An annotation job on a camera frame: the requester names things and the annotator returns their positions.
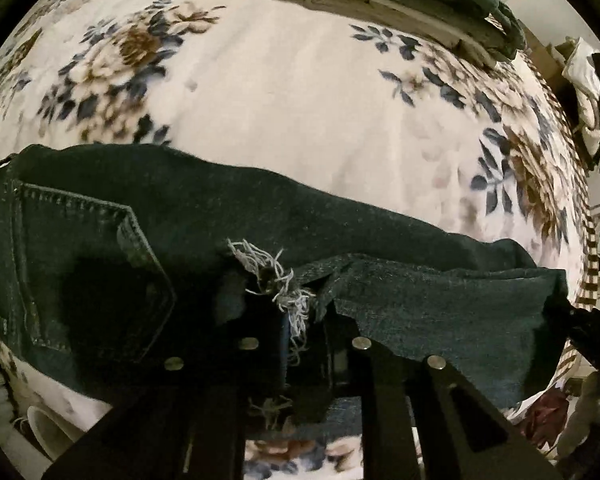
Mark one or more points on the chair with clothes pile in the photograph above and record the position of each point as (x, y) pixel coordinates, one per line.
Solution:
(582, 71)

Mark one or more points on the floral bed cover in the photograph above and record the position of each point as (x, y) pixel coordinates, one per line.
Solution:
(350, 108)

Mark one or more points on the dark blue denim jeans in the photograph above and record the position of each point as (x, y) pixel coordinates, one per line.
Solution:
(115, 259)

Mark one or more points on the checkered brown bed sheet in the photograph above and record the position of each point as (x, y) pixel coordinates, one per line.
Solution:
(587, 290)

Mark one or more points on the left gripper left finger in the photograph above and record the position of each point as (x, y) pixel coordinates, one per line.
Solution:
(190, 424)

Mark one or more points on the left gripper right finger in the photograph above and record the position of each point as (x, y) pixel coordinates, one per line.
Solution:
(433, 380)

